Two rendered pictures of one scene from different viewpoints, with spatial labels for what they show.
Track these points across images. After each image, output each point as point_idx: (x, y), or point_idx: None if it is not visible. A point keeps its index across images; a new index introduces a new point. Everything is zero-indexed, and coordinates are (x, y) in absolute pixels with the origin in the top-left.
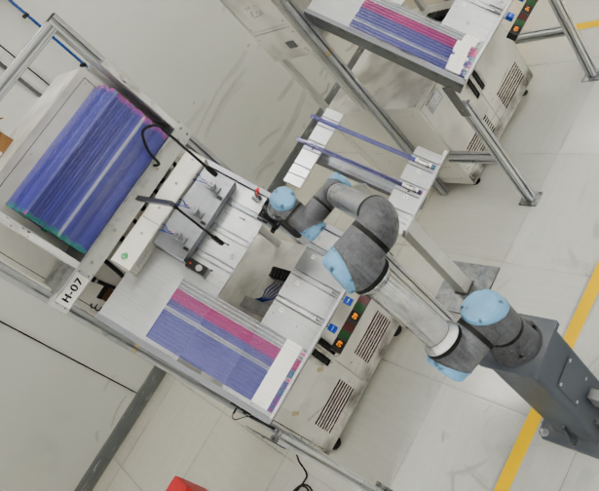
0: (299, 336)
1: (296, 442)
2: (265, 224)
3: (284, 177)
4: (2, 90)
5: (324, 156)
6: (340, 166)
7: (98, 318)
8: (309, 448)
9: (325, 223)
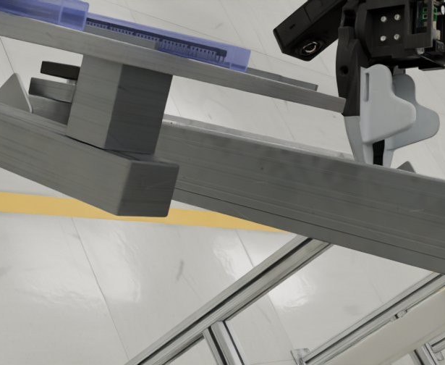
0: None
1: None
2: (422, 123)
3: (337, 96)
4: None
5: (52, 127)
6: None
7: None
8: (276, 250)
9: (162, 122)
